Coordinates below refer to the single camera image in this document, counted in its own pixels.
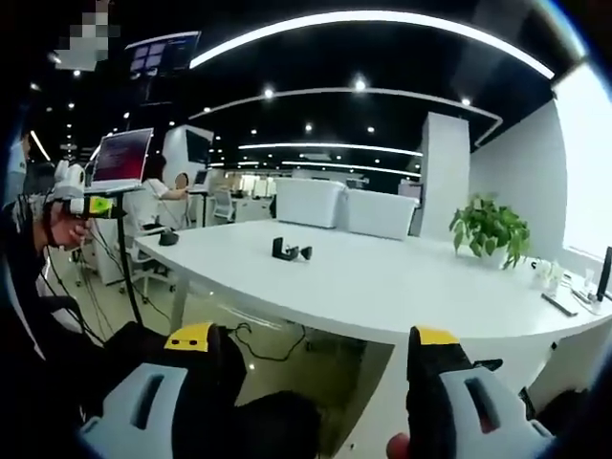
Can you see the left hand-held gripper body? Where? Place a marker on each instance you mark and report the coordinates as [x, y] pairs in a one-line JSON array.
[[67, 184]]

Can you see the small black round device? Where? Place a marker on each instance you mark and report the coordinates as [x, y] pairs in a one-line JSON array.
[[168, 238]]

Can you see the small white figurine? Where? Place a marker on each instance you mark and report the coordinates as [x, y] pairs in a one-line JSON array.
[[545, 275]]

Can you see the white desk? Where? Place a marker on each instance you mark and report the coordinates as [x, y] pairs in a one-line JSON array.
[[382, 287]]

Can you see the person's left hand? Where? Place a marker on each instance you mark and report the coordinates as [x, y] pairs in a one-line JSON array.
[[64, 229]]

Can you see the white swivel office chair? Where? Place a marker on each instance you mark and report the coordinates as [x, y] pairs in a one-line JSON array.
[[150, 265]]

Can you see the dark remote control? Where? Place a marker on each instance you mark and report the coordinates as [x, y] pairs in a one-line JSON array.
[[559, 304]]

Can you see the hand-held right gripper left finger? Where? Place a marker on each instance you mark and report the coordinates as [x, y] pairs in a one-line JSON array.
[[143, 397]]

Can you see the black laptop stand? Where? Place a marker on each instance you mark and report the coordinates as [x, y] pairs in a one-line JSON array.
[[126, 248]]

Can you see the wall-mounted dark screen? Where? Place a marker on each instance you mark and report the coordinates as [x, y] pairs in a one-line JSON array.
[[197, 146]]

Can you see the green potted plant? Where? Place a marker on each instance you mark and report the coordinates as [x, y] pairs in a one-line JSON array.
[[492, 229]]

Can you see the black fixed fixture with clip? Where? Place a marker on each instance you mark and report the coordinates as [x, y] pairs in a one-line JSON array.
[[287, 249]]

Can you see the person's right hand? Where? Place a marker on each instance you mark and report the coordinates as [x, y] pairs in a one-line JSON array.
[[399, 445]]

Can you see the white mesh office chair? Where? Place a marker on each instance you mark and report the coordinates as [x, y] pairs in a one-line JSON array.
[[223, 205]]

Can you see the ceiling-hung monitor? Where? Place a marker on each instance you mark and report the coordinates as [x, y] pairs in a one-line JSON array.
[[165, 52]]

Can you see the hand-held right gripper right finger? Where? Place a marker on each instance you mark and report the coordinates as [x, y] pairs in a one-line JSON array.
[[473, 406]]

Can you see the open laptop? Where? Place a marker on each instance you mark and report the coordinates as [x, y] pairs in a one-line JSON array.
[[122, 155]]

